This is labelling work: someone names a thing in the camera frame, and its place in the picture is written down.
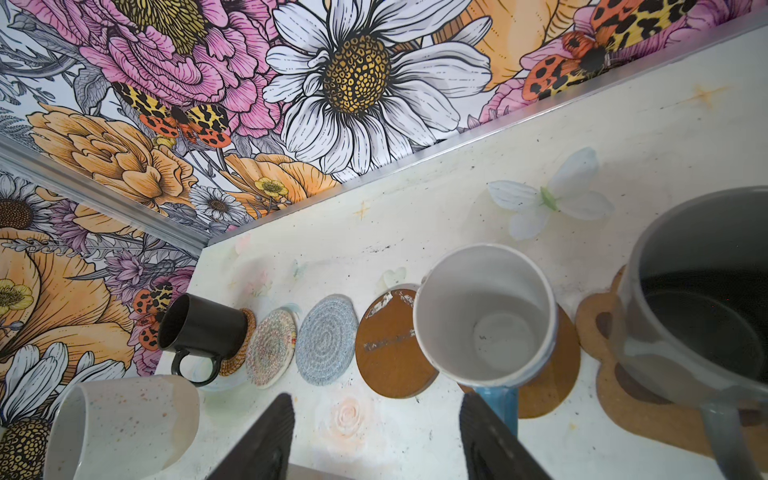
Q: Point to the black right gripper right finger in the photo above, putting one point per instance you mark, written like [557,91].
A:
[491,451]

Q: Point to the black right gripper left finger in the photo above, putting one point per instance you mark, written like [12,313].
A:
[264,450]

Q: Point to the plain brown wooden coaster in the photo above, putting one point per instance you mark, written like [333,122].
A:
[544,393]

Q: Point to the round woven rattan coaster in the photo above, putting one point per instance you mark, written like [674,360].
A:
[230,366]

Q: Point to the grey-blue braided rope coaster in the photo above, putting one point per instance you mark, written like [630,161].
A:
[326,340]

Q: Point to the white mug blue handle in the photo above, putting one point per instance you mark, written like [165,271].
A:
[485,315]

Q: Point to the scratched dark brown wooden coaster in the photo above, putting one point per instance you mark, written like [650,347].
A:
[387,351]

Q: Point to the black mug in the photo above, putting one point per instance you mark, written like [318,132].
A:
[196,326]

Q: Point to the cork paw print coaster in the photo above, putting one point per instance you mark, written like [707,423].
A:
[627,403]

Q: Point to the grey mug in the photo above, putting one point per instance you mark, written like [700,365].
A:
[691,324]

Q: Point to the aluminium corner post left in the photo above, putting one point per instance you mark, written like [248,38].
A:
[22,160]

